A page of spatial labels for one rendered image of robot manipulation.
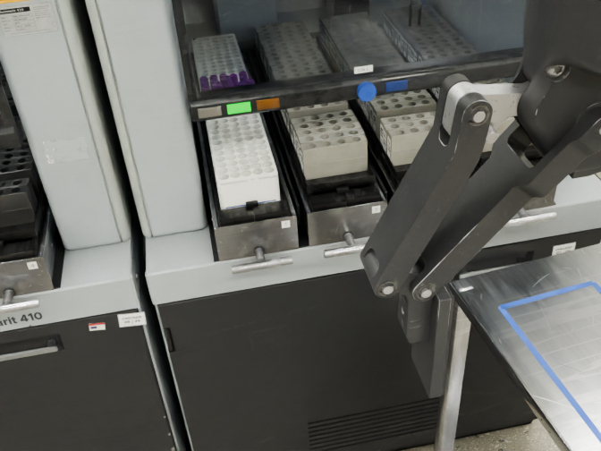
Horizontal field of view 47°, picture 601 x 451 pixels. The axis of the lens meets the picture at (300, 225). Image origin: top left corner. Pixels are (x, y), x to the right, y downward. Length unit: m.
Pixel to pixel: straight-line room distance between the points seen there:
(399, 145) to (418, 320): 0.87
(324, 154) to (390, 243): 0.86
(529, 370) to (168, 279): 0.59
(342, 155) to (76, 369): 0.60
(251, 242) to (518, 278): 0.42
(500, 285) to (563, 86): 0.72
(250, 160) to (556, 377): 0.59
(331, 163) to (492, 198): 0.88
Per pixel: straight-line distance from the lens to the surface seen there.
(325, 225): 1.14
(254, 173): 1.13
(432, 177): 0.28
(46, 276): 1.17
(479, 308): 0.95
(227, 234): 1.12
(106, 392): 1.36
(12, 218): 1.20
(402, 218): 0.29
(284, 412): 1.47
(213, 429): 1.47
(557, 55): 0.27
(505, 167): 0.30
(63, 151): 1.14
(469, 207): 0.31
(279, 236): 1.14
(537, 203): 1.27
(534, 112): 0.28
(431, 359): 0.35
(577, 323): 0.96
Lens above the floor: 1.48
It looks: 38 degrees down
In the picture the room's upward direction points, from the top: 4 degrees counter-clockwise
